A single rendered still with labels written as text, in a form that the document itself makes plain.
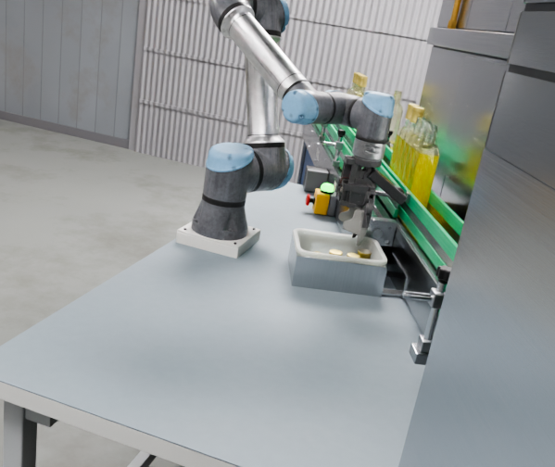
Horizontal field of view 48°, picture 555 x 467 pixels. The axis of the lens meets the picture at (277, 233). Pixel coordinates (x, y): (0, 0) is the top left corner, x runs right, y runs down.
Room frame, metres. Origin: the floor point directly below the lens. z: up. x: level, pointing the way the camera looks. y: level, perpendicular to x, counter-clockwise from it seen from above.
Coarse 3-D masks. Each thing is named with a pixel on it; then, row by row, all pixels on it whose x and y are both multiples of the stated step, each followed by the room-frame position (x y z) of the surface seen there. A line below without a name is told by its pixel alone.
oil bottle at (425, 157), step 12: (420, 144) 1.67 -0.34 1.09; (432, 144) 1.66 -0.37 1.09; (420, 156) 1.64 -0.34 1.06; (432, 156) 1.64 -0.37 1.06; (420, 168) 1.64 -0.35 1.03; (432, 168) 1.64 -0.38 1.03; (408, 180) 1.68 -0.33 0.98; (420, 180) 1.64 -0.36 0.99; (432, 180) 1.64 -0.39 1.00; (420, 192) 1.64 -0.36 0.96
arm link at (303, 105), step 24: (216, 0) 1.62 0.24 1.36; (240, 0) 1.61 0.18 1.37; (216, 24) 1.61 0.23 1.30; (240, 24) 1.56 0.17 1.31; (240, 48) 1.56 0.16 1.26; (264, 48) 1.51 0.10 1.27; (264, 72) 1.49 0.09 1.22; (288, 72) 1.46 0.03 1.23; (288, 96) 1.40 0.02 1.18; (312, 96) 1.40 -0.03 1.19; (288, 120) 1.40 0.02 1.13; (312, 120) 1.40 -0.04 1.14
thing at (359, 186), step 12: (348, 156) 1.47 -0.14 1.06; (348, 168) 1.46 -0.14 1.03; (360, 168) 1.45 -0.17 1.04; (348, 180) 1.45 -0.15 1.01; (360, 180) 1.45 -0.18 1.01; (336, 192) 1.49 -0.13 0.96; (348, 192) 1.43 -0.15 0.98; (360, 192) 1.43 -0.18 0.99; (372, 192) 1.43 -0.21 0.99; (348, 204) 1.42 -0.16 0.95; (360, 204) 1.43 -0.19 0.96
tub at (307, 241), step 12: (300, 228) 1.53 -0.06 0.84; (300, 240) 1.52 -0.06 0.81; (312, 240) 1.52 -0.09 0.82; (324, 240) 1.53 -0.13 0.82; (336, 240) 1.53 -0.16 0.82; (348, 240) 1.53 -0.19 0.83; (372, 240) 1.53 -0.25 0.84; (300, 252) 1.37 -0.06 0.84; (312, 252) 1.37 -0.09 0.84; (324, 252) 1.52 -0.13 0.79; (348, 252) 1.53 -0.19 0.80; (372, 252) 1.50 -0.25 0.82; (372, 264) 1.38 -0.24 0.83; (384, 264) 1.38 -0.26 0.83
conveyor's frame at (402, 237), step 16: (304, 128) 3.33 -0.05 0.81; (320, 144) 2.62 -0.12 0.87; (320, 160) 2.53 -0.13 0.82; (336, 176) 2.07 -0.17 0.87; (336, 208) 1.96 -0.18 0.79; (400, 224) 1.58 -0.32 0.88; (400, 240) 1.51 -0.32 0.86; (400, 256) 1.48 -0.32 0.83; (416, 256) 1.37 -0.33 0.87; (416, 272) 1.34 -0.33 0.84; (432, 272) 1.26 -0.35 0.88; (416, 288) 1.31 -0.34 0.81; (416, 304) 1.29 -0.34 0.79; (416, 320) 1.26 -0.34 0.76
